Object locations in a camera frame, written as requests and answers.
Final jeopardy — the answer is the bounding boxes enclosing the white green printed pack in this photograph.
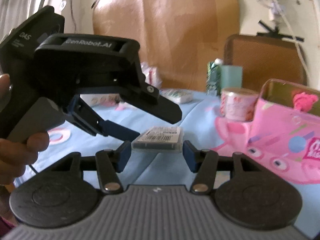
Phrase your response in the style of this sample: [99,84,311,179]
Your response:
[159,88,193,105]

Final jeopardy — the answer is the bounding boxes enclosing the wooden board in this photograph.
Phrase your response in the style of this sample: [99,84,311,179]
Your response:
[92,0,241,91]

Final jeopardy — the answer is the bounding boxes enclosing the plastic bag of paper cups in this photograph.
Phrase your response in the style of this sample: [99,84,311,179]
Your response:
[140,62,163,88]

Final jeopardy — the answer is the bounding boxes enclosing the pink printed tin box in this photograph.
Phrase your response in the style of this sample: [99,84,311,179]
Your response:
[246,78,320,185]

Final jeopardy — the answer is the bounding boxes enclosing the printed blue blanket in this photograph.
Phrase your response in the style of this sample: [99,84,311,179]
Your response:
[25,87,320,238]

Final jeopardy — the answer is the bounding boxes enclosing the pink fluffy cloth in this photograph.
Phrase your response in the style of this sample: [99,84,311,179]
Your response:
[292,92,316,112]

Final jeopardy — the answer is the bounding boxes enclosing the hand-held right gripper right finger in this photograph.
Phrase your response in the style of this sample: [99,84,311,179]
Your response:
[182,140,263,195]

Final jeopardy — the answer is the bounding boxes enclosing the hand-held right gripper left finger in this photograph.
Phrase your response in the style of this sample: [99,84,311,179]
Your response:
[51,141,132,195]

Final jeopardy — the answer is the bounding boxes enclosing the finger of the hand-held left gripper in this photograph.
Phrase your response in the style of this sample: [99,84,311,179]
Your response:
[66,95,141,142]
[119,79,183,125]

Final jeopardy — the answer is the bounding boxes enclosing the green drink carton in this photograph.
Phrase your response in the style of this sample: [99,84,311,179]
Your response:
[206,58,223,96]

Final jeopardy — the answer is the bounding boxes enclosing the teal box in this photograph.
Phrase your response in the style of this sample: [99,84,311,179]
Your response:
[221,65,243,92]

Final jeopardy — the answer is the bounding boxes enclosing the white cable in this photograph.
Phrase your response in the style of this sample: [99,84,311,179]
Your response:
[250,0,308,68]

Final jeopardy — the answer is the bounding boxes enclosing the white tissue pack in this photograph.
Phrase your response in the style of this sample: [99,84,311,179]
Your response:
[90,94,121,106]

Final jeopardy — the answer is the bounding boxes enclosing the round pink label can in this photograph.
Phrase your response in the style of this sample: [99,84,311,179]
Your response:
[220,87,261,121]

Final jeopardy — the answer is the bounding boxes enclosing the black tape cross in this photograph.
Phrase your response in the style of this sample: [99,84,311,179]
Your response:
[257,19,306,43]

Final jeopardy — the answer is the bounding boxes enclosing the clear plastic swab box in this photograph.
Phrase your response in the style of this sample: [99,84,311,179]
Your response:
[131,126,185,153]

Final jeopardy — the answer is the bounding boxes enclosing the person's left hand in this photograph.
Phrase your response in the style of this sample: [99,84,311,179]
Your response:
[0,74,51,187]

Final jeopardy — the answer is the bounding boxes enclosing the thin dark wall cable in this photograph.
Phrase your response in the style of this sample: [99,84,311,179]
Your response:
[69,0,78,32]

